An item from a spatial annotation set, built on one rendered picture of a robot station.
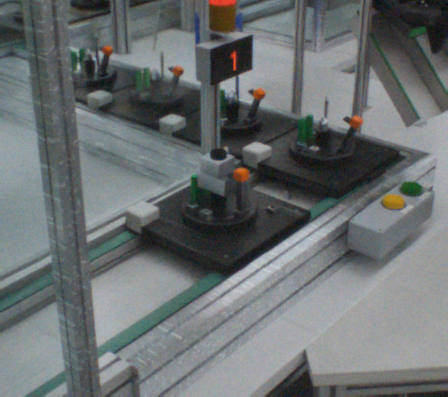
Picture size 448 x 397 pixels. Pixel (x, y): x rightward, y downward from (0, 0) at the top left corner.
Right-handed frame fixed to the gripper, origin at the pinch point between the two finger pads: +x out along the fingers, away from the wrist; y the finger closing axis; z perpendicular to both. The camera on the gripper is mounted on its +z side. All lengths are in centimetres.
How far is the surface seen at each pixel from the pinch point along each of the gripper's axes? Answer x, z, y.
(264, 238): 28, 8, 40
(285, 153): 28.4, 26.0, 10.1
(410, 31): 5.0, 12.9, -15.0
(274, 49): 39, 92, -74
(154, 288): 34, 18, 58
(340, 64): 40, 67, -77
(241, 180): 19.2, 13.8, 40.0
